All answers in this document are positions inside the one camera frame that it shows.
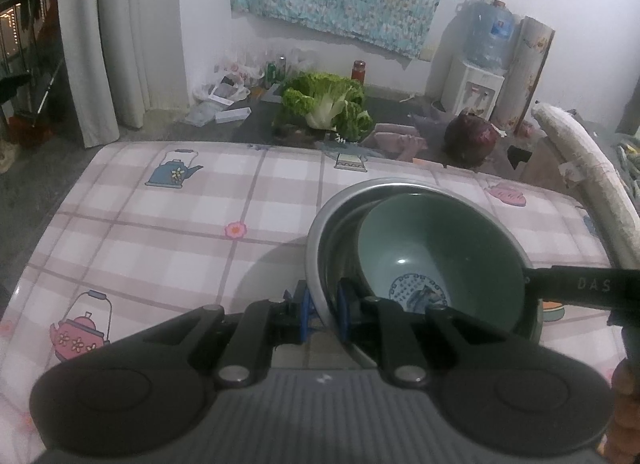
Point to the green napa cabbage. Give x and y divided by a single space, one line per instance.
325 103

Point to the red container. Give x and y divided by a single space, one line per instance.
30 131

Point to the white water dispenser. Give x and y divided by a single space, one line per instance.
470 88

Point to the red lidded jar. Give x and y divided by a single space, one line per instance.
359 72

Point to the pink sausage pack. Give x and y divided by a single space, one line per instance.
400 141

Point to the rolled white mat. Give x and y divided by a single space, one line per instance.
595 163

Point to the white curtain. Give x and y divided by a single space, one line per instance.
100 43

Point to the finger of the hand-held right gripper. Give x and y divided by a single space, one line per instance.
545 281

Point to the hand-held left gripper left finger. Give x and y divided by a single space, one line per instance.
301 314

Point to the green ceramic bowl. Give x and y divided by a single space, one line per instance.
425 234

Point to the white flat box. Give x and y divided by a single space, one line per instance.
232 115

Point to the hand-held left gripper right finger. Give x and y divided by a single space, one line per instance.
343 311

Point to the person's right hand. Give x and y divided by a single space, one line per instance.
627 409

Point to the silver can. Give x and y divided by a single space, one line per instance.
281 68

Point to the grey pillow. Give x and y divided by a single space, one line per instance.
630 153

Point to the rolled floral paper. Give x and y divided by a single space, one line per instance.
525 73

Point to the metal balcony railing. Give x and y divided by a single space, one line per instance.
25 18

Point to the dark low table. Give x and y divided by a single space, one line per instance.
260 123

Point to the plaid teapot print tablecloth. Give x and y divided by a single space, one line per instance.
175 244

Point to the wide stainless steel bowl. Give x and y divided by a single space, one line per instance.
320 244

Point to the white plastic bag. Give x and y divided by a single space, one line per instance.
220 93

